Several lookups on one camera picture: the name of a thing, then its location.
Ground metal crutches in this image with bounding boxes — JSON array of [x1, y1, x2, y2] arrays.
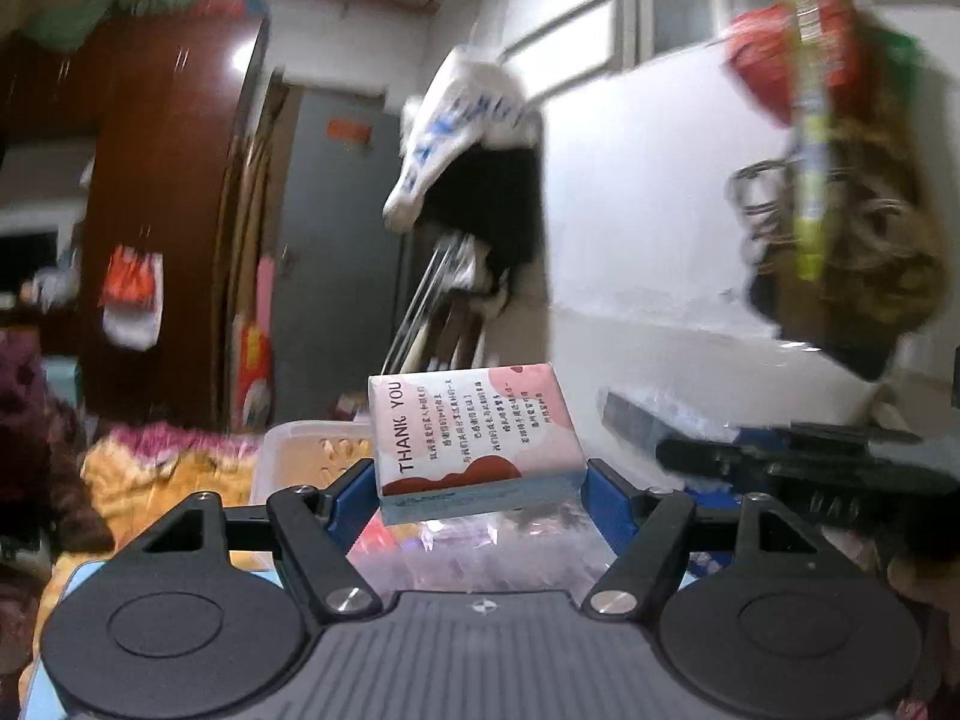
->
[[384, 237, 490, 377]]

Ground pink white box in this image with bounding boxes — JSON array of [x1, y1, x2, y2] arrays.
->
[[366, 361, 587, 527]]

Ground red printed package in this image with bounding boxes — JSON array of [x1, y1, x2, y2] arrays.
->
[[231, 313, 277, 430]]

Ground person's right hand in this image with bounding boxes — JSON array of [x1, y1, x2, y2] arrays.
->
[[885, 546, 960, 617]]

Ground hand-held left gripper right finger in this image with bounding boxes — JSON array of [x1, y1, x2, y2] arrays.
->
[[581, 457, 850, 620]]

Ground maroon cloth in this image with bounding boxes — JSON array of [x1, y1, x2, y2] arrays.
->
[[0, 327, 115, 559]]

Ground green tarpaulin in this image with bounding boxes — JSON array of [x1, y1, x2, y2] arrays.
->
[[22, 0, 226, 53]]

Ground grey door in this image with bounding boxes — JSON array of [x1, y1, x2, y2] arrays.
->
[[246, 84, 422, 430]]

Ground window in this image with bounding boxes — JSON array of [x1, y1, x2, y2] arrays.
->
[[613, 0, 799, 73]]

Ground yellow floral blanket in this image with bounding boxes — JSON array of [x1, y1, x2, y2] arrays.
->
[[79, 423, 265, 545]]

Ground white plastic basket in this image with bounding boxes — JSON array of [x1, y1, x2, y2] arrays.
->
[[250, 418, 377, 512]]

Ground brown wooden wardrobe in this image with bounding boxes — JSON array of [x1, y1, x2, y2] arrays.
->
[[0, 13, 268, 430]]

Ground orange white plastic bag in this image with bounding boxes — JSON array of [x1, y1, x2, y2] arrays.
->
[[99, 241, 166, 352]]

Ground white plastic bag hanging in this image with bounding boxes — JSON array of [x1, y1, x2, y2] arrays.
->
[[381, 43, 547, 295]]

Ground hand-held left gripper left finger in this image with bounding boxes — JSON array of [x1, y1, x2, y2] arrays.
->
[[111, 457, 383, 620]]

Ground hanging bags on wall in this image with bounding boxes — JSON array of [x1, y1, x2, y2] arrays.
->
[[721, 0, 949, 382]]

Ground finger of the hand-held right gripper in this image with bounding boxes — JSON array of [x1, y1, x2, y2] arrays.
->
[[735, 423, 925, 460], [655, 438, 773, 482]]

